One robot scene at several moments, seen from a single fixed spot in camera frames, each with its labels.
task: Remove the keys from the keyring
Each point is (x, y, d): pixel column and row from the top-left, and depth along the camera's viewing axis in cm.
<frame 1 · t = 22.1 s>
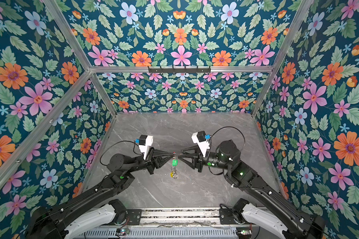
left hand: (171, 157, 54), fingers closed
right hand: (180, 154, 58), fingers open
green key tag: (174, 162, 59), point 34 cm above the table
yellow key tag: (171, 174, 87), point 3 cm above the table

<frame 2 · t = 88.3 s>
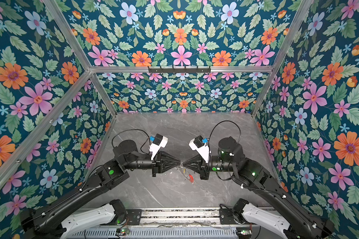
left hand: (178, 163, 53), fingers closed
right hand: (184, 163, 56), fingers closed
metal keyring with red handle: (184, 172, 56), point 34 cm above the table
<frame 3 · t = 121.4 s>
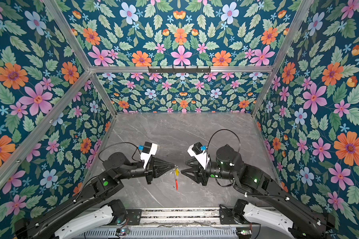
left hand: (172, 167, 52), fingers closed
right hand: (184, 166, 56), fingers open
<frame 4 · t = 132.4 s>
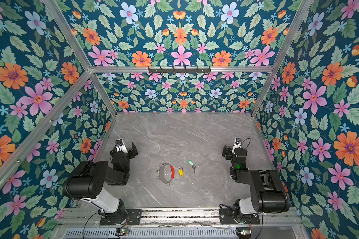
left hand: (124, 140, 89), fingers open
right hand: (233, 146, 92), fingers open
metal keyring with red handle: (166, 173, 90), on the table
yellow key tag: (181, 172, 90), on the table
